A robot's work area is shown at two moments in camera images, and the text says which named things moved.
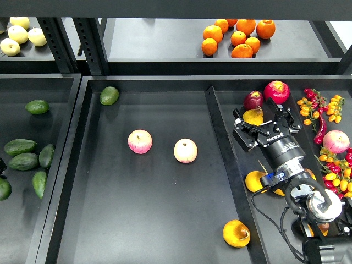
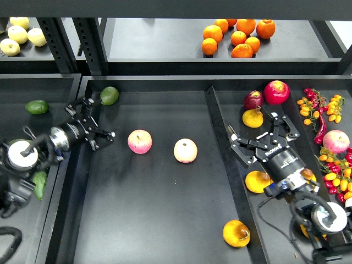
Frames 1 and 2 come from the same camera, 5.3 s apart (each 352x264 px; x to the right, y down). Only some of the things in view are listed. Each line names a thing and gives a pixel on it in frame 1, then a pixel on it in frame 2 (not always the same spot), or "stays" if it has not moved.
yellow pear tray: x=236 y=234 stays
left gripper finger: x=3 y=168 → x=76 y=131
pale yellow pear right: x=36 y=37 stays
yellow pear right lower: x=281 y=192 stays
